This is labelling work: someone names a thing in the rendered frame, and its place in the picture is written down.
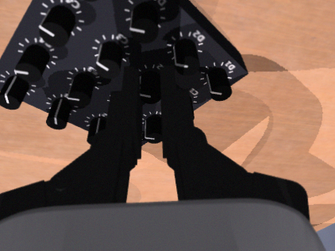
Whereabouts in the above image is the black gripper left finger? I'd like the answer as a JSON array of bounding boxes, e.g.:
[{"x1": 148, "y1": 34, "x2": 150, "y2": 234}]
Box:
[{"x1": 0, "y1": 66, "x2": 143, "y2": 221}]

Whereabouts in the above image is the black knob box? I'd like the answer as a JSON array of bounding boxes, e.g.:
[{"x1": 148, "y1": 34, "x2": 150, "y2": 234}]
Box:
[{"x1": 0, "y1": 0, "x2": 248, "y2": 145}]

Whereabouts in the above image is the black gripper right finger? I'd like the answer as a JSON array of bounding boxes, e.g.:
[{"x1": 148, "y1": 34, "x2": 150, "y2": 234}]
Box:
[{"x1": 160, "y1": 65, "x2": 310, "y2": 221}]

